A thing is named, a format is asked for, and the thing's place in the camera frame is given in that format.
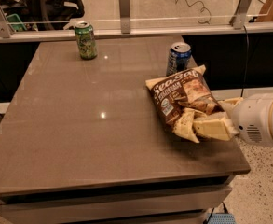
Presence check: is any blue perforated box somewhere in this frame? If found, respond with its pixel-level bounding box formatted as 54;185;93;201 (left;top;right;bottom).
207;213;237;224

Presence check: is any blue pepsi can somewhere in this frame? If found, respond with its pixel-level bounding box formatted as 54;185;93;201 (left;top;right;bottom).
166;42;191;76

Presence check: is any glass barrier panel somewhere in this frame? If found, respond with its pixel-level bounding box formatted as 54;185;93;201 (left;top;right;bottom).
5;0;273;30

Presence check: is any green soda can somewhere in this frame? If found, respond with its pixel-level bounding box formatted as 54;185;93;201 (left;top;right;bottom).
75;21;97;60

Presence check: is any black coiled cable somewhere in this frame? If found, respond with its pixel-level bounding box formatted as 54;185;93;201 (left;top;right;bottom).
148;0;212;25

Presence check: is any brown sea salt chip bag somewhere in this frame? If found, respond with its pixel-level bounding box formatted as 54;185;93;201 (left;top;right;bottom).
145;65;223;143

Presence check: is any grey table drawer unit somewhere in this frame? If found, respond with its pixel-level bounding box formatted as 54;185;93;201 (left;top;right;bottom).
0;184;232;224

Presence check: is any green plastic bin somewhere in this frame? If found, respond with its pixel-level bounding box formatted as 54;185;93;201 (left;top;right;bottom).
7;14;27;32

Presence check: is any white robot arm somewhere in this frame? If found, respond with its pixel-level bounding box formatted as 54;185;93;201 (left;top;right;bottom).
193;93;273;147

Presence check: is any black hanging power cable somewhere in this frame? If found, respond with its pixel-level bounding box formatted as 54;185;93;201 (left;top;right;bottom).
239;25;251;99

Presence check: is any middle metal glass bracket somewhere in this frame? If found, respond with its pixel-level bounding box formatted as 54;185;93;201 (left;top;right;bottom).
119;0;130;34

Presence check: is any right metal glass bracket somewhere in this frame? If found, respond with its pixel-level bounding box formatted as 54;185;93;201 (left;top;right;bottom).
229;0;252;29

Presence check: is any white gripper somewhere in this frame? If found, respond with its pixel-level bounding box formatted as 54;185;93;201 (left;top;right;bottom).
193;93;273;147

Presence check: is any person in dark clothes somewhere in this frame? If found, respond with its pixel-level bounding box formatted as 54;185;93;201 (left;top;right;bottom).
11;0;86;32

